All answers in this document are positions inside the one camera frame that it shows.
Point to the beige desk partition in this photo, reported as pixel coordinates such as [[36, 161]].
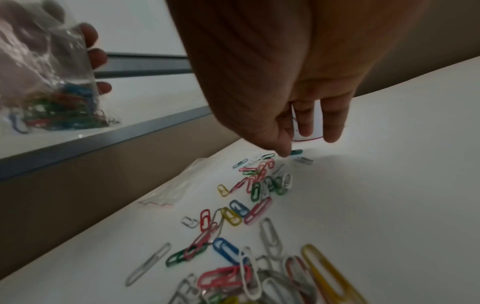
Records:
[[431, 44]]

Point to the white paper cup red rim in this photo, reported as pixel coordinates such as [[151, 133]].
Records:
[[317, 118]]

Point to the bundle of colourful paper clips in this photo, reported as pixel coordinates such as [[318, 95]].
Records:
[[63, 112]]

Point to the person's right hand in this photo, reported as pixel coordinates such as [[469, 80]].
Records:
[[281, 59]]

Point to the glass topped desk partition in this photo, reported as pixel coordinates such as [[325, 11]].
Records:
[[75, 193]]

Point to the clear zip plastic bag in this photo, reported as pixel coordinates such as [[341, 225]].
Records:
[[180, 181], [45, 53]]

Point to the pile of colourful paper clips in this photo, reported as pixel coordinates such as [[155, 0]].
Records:
[[258, 207]]

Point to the person's left hand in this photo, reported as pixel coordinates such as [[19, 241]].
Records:
[[95, 56]]

